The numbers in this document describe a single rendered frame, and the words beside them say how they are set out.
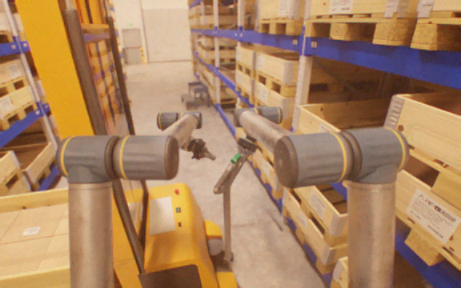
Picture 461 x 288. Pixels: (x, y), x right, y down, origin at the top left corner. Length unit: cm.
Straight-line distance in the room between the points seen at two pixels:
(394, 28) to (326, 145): 88
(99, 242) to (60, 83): 61
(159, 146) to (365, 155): 58
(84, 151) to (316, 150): 67
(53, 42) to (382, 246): 127
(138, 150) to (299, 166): 46
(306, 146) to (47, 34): 94
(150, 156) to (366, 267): 73
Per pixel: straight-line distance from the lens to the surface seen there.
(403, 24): 143
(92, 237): 86
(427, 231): 140
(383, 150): 74
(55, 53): 106
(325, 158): 63
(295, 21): 219
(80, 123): 111
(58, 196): 234
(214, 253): 214
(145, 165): 73
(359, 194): 77
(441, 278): 153
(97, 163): 79
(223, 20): 683
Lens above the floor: 215
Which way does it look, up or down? 28 degrees down
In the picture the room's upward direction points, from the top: straight up
